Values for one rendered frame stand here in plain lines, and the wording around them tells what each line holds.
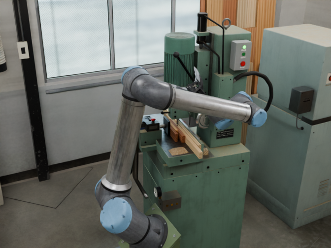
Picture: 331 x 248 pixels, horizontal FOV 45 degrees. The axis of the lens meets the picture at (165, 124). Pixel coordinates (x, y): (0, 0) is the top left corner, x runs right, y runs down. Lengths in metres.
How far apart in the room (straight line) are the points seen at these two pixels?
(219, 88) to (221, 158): 0.45
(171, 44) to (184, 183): 0.83
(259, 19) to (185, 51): 2.02
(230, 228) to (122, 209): 1.20
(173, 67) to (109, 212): 0.91
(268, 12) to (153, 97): 2.79
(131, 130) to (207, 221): 1.13
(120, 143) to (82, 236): 1.43
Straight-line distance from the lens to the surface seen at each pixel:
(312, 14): 4.74
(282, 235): 3.22
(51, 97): 3.56
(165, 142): 2.37
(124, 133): 1.78
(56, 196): 3.57
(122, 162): 1.85
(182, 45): 2.24
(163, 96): 1.60
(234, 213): 2.77
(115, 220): 1.80
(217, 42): 2.30
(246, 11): 4.07
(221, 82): 2.29
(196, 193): 2.53
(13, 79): 3.46
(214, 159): 2.45
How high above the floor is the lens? 2.01
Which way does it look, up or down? 25 degrees down
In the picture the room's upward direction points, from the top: 1 degrees clockwise
